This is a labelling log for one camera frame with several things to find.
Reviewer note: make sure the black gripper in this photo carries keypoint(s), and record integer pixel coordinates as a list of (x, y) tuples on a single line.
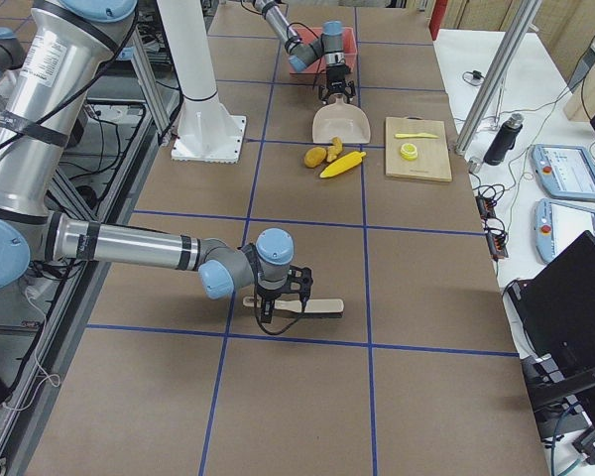
[(268, 293), (335, 77)]

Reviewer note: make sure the beige plastic dustpan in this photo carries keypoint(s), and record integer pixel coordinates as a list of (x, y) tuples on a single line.
[(343, 120)]

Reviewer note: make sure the toy ginger root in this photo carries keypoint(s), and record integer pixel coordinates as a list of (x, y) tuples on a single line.
[(334, 149)]

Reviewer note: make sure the brown toy potato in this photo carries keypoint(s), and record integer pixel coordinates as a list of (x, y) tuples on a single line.
[(314, 157)]

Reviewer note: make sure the yellow toy corn cob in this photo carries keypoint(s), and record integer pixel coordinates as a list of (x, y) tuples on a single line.
[(342, 165)]

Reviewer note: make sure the pink plastic bin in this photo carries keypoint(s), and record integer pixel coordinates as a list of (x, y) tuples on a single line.
[(349, 48)]

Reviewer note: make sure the yellow plastic knife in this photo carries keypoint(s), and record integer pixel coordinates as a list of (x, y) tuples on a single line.
[(418, 135)]

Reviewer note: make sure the lemon slices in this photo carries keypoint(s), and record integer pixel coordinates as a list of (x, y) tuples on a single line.
[(408, 151)]

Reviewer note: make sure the wooden cutting board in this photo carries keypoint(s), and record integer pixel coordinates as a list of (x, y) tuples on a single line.
[(433, 159)]

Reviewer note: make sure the black water bottle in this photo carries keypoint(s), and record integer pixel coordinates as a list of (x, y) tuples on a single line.
[(505, 140)]

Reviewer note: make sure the teach pendant tablet far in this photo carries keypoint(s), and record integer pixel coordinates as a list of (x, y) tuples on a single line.
[(565, 172)]

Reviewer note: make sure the teach pendant tablet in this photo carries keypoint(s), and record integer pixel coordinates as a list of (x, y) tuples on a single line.
[(565, 172), (558, 224)]

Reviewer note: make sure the teach pendant tablet near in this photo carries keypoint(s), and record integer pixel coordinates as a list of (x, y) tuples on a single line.
[(558, 224)]

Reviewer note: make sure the black monitor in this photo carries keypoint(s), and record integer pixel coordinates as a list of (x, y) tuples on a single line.
[(557, 310)]

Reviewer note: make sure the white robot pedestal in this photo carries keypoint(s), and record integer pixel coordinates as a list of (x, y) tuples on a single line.
[(206, 131)]

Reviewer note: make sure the aluminium frame post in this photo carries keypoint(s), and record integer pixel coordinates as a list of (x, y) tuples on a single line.
[(497, 71)]

